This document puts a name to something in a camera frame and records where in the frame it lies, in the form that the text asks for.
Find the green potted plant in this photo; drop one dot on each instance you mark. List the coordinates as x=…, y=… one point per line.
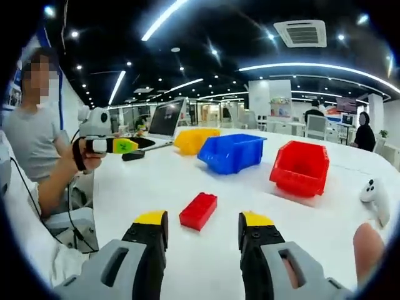
x=383, y=133

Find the red toy block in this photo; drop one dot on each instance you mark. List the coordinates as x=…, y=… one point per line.
x=198, y=211

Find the red plastic bin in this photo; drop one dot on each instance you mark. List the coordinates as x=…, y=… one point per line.
x=297, y=175

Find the white office chair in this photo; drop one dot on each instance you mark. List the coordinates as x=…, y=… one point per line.
x=315, y=126

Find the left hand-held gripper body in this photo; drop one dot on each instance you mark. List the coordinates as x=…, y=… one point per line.
x=97, y=123

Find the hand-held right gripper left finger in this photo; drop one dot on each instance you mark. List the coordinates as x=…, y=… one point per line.
x=125, y=268

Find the blue plastic bin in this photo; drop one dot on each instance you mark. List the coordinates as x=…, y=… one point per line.
x=228, y=153

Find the wall screen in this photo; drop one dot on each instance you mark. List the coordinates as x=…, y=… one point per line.
x=346, y=104

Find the yellow plastic bin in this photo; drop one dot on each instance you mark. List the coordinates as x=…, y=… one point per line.
x=193, y=139

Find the curved ceiling light strip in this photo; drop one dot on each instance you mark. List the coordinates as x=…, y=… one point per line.
x=312, y=65

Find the shelf of colourful toys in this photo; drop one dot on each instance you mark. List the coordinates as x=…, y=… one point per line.
x=280, y=107

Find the blue framed wall poster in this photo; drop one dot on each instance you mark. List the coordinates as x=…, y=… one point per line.
x=14, y=97

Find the person's right hand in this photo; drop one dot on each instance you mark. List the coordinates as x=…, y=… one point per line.
x=368, y=253

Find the black computer mouse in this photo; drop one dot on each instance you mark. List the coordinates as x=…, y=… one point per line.
x=133, y=155

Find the person's white garment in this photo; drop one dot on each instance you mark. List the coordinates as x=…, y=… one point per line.
x=28, y=250

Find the person's left hand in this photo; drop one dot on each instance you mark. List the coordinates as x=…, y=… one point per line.
x=93, y=159

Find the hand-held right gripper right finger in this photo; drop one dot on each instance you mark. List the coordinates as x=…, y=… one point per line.
x=275, y=272

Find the white handheld controller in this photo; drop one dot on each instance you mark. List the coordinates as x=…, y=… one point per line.
x=376, y=197

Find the ceiling air conditioner vent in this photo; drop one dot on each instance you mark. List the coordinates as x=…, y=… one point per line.
x=301, y=32

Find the silver laptop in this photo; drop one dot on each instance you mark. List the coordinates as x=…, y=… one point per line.
x=165, y=118

